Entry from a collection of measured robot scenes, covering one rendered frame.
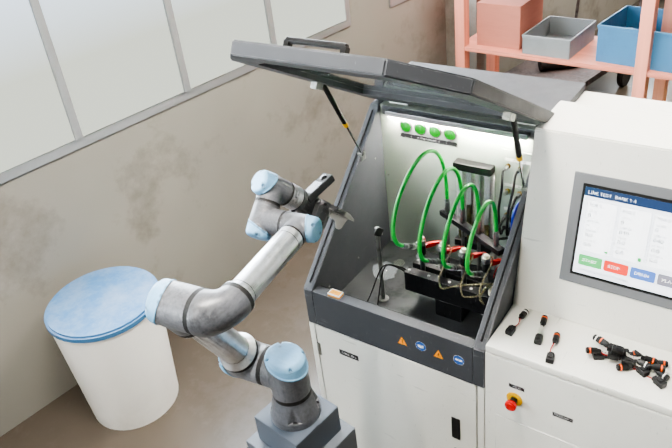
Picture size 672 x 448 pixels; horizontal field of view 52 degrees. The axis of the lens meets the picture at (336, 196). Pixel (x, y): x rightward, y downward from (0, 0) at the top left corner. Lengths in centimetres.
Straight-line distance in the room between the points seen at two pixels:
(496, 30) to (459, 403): 293
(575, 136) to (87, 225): 234
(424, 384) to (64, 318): 163
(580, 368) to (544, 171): 58
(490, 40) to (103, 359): 313
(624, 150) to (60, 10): 231
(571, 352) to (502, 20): 295
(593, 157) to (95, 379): 229
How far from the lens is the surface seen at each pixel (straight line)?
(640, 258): 217
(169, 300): 172
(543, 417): 231
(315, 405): 212
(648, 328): 226
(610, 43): 450
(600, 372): 217
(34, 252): 347
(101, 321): 319
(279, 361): 200
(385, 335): 241
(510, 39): 477
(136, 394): 340
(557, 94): 251
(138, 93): 350
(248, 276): 174
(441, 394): 246
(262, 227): 196
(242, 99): 393
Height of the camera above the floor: 249
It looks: 31 degrees down
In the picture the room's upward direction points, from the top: 7 degrees counter-clockwise
